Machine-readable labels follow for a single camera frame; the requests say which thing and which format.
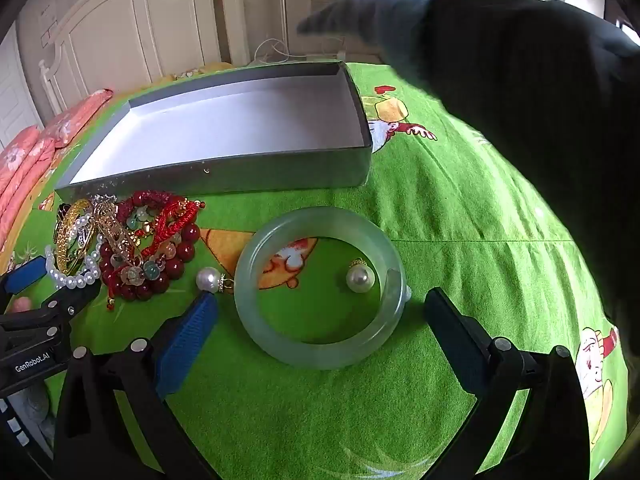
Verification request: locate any white cable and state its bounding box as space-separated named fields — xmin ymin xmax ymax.
xmin=252 ymin=37 xmax=292 ymax=64

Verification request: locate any pink floral folded quilt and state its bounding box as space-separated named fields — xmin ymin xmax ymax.
xmin=0 ymin=125 xmax=57 ymax=251

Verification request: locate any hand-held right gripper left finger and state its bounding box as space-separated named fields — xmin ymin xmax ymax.
xmin=52 ymin=290 xmax=220 ymax=480

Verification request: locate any gold pendant chain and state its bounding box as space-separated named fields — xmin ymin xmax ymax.
xmin=92 ymin=195 xmax=146 ymax=267

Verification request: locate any pink floral pillow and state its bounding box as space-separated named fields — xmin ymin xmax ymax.
xmin=42 ymin=88 xmax=115 ymax=149

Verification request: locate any dark red chip bracelet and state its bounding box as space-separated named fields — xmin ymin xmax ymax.
xmin=116 ymin=190 xmax=173 ymax=226

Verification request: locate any pale green jade bangle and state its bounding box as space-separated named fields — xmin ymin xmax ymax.
xmin=234 ymin=206 xmax=407 ymax=371

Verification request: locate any white wardrobe door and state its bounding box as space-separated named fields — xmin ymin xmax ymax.
xmin=0 ymin=25 xmax=42 ymax=141

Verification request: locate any white pearl necklace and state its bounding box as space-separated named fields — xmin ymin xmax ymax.
xmin=45 ymin=212 xmax=103 ymax=290

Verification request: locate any white wooden headboard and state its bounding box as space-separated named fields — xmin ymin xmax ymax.
xmin=39 ymin=0 xmax=251 ymax=111

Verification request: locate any multicolour stone bead bracelet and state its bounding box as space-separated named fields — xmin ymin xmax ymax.
xmin=110 ymin=207 xmax=181 ymax=287

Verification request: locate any red braided cord bracelet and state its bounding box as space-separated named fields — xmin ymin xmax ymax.
xmin=141 ymin=199 xmax=206 ymax=261

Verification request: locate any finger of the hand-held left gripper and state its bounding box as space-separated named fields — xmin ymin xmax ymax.
xmin=30 ymin=282 xmax=102 ymax=343
xmin=0 ymin=256 xmax=48 ymax=297

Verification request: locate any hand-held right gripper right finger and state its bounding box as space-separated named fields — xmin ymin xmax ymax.
xmin=424 ymin=286 xmax=592 ymax=480

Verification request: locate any green cartoon printed sheet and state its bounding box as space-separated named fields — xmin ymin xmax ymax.
xmin=0 ymin=62 xmax=632 ymax=480

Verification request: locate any another person's forearm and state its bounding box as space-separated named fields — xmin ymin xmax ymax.
xmin=420 ymin=0 xmax=640 ymax=361

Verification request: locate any yellow floral quilt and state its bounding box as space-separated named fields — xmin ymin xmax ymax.
xmin=150 ymin=60 xmax=236 ymax=86

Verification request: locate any dark red bead bracelet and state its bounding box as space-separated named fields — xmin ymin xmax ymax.
xmin=97 ymin=224 xmax=201 ymax=302

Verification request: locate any grey cardboard box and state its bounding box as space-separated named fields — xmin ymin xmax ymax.
xmin=54 ymin=60 xmax=374 ymax=203

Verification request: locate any wide gold bangle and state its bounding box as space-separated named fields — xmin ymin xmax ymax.
xmin=54 ymin=199 xmax=98 ymax=276

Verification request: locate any pearl earring with gold cap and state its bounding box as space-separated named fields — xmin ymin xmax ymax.
xmin=196 ymin=266 xmax=235 ymax=295
xmin=346 ymin=258 xmax=374 ymax=291

